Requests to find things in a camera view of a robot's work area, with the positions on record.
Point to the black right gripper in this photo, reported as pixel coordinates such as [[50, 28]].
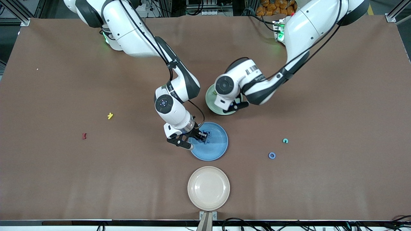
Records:
[[197, 132]]

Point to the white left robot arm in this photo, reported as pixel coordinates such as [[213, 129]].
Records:
[[308, 25]]

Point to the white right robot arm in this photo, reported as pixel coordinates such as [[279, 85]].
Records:
[[135, 35]]

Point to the blue plate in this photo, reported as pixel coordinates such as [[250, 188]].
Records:
[[215, 149]]

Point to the light green plate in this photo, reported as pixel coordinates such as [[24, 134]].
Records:
[[210, 104]]

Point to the beige plate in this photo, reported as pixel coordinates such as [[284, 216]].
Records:
[[208, 188]]

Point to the blue letter O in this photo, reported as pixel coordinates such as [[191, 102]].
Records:
[[272, 155]]

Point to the brown table cover sheet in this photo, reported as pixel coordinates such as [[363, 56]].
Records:
[[128, 192]]

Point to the yellow letter K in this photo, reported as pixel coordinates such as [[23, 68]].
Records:
[[110, 115]]

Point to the dark equipment rack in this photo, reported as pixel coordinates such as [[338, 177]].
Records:
[[208, 8]]

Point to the orange bags pile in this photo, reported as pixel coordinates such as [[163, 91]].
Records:
[[273, 8]]

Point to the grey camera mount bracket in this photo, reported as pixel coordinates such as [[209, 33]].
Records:
[[208, 218]]

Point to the black table edge rail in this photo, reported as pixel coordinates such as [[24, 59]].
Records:
[[128, 222]]

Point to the aluminium frame profile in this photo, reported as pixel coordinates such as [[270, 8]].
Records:
[[398, 11], [16, 12]]

